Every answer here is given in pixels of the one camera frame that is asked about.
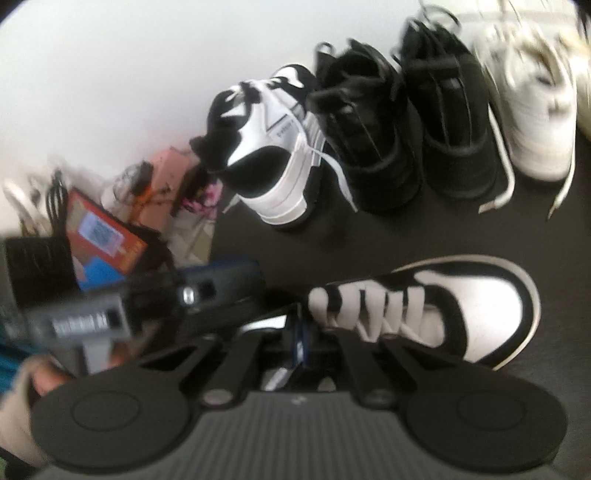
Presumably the pink floral pouch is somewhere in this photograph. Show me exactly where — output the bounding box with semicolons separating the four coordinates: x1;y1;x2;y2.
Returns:
182;178;222;217

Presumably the teal striped garment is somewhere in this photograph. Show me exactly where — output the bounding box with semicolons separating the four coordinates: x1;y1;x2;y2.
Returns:
0;339;33;398

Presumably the pink box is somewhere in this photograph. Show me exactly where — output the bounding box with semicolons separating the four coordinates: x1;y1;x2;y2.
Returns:
139;148;199;222

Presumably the chunky black white sneaker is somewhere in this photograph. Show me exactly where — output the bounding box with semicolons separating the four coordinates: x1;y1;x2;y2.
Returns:
189;65;324;232

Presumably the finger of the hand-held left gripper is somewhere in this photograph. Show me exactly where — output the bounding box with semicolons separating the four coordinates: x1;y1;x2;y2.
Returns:
178;258;301;337

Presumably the white cable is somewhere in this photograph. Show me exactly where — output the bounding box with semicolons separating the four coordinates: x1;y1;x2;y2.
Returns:
2;181;38;232

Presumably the black cable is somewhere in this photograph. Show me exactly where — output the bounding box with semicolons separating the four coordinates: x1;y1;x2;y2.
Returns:
44;168;70;238

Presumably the orange cardboard box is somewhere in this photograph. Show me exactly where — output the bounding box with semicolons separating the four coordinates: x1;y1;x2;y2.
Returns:
65;187;148;291

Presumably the flat-soled black white sneaker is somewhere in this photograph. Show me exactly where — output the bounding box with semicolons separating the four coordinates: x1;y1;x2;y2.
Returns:
307;255;542;372

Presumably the black leather shoe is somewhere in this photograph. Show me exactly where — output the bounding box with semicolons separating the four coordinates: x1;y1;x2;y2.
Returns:
307;39;423;213
399;6;502;199

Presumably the clear packet with orange clip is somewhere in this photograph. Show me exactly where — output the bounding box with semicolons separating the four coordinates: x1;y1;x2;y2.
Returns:
102;161;160;217

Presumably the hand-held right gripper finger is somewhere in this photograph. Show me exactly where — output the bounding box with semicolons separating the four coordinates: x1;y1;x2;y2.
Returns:
304;323;462;409
139;323;303;409

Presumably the person's left hand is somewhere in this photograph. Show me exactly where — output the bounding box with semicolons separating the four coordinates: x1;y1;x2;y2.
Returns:
30;332;141;398

